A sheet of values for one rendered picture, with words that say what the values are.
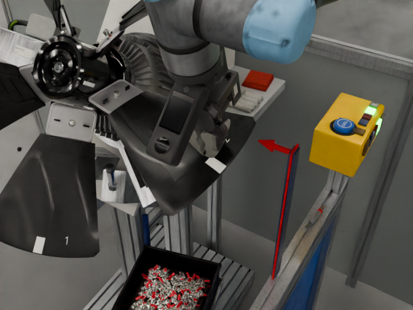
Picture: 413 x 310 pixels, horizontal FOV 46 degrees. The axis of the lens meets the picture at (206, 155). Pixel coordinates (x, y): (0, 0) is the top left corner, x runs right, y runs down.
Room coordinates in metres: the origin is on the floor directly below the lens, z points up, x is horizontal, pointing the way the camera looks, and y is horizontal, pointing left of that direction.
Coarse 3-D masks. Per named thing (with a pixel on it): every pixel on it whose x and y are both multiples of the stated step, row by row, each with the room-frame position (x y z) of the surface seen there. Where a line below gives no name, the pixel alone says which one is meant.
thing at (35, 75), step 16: (48, 48) 0.80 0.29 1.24; (64, 48) 0.79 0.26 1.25; (80, 48) 0.77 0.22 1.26; (96, 48) 0.82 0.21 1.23; (112, 48) 0.86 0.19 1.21; (48, 64) 0.77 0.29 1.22; (64, 64) 0.77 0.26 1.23; (80, 64) 0.75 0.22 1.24; (96, 64) 0.77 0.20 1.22; (112, 64) 0.84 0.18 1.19; (48, 80) 0.75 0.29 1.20; (64, 80) 0.74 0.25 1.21; (80, 80) 0.73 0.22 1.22; (96, 80) 0.76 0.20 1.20; (112, 80) 0.81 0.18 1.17; (128, 80) 0.82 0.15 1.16; (48, 96) 0.73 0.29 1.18; (64, 96) 0.72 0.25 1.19; (80, 96) 0.73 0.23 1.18
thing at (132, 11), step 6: (138, 6) 0.84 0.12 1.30; (144, 6) 0.81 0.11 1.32; (132, 12) 0.83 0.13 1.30; (138, 12) 0.80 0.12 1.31; (144, 12) 0.79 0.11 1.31; (126, 18) 0.81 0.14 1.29; (132, 18) 0.80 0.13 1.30; (138, 18) 0.78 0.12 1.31; (120, 24) 0.81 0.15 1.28; (126, 24) 0.79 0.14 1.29; (120, 30) 0.79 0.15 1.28
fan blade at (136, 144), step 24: (144, 96) 0.74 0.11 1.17; (120, 120) 0.68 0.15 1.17; (144, 120) 0.68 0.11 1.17; (240, 120) 0.67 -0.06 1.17; (144, 144) 0.63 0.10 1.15; (240, 144) 0.62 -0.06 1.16; (144, 168) 0.59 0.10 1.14; (168, 168) 0.58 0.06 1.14; (192, 168) 0.58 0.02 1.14; (168, 192) 0.55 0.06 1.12; (192, 192) 0.55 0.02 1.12
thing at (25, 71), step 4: (20, 68) 0.83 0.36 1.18; (24, 68) 0.82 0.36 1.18; (28, 68) 0.82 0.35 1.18; (32, 68) 0.82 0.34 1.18; (20, 72) 0.83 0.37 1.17; (24, 72) 0.83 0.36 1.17; (28, 72) 0.83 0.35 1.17; (24, 76) 0.83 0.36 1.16; (28, 76) 0.83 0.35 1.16; (32, 76) 0.83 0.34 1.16; (28, 80) 0.83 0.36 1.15; (32, 80) 0.83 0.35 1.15; (32, 84) 0.83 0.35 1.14; (32, 88) 0.83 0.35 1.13; (36, 88) 0.83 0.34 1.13; (36, 92) 0.83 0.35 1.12; (40, 92) 0.83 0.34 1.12; (40, 96) 0.83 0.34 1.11; (44, 96) 0.83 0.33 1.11; (44, 100) 0.83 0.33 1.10; (48, 100) 0.83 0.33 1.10; (52, 100) 0.82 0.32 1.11
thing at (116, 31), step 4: (116, 28) 0.87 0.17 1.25; (116, 32) 0.79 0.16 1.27; (108, 36) 0.85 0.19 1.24; (112, 36) 0.79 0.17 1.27; (104, 40) 0.84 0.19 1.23; (108, 40) 0.79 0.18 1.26; (100, 44) 0.83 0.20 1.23; (104, 44) 0.78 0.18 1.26; (100, 48) 0.78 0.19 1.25; (96, 52) 0.78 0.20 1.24
